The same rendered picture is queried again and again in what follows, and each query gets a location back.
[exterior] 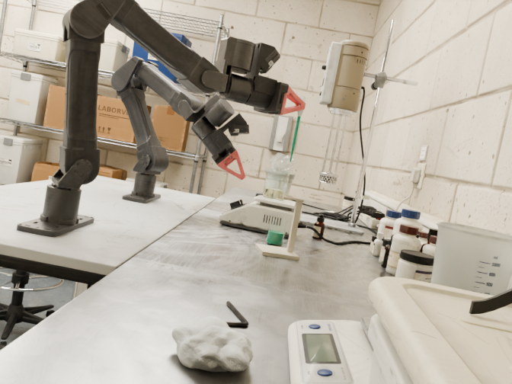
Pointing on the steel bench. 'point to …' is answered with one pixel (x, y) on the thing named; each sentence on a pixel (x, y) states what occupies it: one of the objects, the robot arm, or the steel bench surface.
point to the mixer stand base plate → (331, 224)
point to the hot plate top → (275, 202)
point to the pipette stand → (289, 235)
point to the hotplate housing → (258, 217)
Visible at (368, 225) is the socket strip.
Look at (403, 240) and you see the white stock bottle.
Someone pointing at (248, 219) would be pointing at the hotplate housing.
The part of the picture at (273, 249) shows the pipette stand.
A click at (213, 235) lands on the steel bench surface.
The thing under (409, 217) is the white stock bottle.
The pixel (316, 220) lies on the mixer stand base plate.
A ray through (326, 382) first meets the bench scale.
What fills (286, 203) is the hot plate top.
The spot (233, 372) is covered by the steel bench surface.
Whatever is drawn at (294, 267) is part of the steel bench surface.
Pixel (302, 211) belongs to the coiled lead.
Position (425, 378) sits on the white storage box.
